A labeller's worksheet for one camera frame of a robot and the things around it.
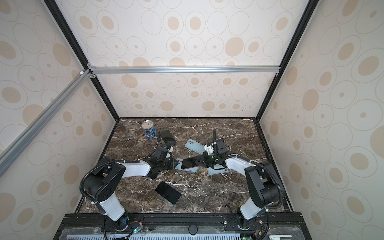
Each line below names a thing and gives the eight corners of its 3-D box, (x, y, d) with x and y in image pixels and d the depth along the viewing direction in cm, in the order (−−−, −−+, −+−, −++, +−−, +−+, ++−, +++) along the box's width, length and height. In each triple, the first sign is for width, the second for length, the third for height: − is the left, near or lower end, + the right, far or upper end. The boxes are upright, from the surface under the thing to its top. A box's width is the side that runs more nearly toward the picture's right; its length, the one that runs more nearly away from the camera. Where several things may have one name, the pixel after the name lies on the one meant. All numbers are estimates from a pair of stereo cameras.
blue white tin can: (144, 139, 109) (140, 128, 101) (147, 130, 115) (143, 120, 106) (155, 139, 110) (152, 128, 101) (157, 130, 115) (154, 120, 106)
